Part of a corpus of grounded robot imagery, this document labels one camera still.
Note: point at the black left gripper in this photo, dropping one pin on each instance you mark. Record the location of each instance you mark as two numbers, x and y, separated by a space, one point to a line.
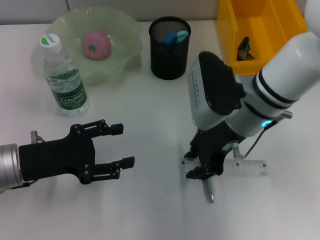
57 157

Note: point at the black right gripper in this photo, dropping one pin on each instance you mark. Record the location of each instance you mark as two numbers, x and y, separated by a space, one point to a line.
212 147

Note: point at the clear water bottle green label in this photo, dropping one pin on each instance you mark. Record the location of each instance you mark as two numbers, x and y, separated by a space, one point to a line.
67 82

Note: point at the pink peach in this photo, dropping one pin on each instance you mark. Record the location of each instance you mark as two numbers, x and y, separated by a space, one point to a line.
100 50

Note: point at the blue scissors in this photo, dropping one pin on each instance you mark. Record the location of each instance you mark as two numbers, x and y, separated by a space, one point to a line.
170 39

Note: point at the green plastic wrapper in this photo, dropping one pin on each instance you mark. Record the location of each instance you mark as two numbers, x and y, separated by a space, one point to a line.
243 47

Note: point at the clear plastic ruler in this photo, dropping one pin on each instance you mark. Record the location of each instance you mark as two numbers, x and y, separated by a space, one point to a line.
250 167

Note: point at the black mesh pen holder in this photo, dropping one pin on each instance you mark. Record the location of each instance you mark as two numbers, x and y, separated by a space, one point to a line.
168 62

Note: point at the pale green glass fruit plate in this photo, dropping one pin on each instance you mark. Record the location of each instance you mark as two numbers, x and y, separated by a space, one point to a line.
120 50

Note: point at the yellow plastic bin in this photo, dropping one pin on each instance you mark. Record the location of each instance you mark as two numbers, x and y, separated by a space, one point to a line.
262 25

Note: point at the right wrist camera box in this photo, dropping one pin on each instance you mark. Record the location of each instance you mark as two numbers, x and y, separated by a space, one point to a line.
215 87

